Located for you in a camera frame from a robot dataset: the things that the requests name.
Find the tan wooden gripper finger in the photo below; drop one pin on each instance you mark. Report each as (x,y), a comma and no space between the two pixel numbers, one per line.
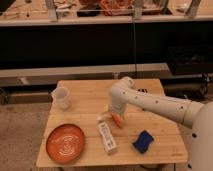
(106,116)

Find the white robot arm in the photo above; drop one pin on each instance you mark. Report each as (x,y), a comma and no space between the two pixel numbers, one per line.
(194,115)

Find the white tube bottle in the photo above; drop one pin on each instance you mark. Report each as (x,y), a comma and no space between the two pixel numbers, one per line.
(108,140)

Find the wooden table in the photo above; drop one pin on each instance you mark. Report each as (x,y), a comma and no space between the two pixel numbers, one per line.
(89,98)

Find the blue sponge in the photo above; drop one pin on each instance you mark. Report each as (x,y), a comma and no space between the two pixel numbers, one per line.
(143,141)

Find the orange plate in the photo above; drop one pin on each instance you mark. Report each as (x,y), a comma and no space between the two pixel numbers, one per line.
(65,143)

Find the white plastic cup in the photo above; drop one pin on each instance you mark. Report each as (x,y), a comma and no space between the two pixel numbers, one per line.
(61,96)

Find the background workbench shelf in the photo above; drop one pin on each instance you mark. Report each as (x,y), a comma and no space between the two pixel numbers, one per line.
(39,39)

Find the red tray on shelf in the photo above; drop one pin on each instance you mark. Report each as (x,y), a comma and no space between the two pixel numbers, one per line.
(116,7)

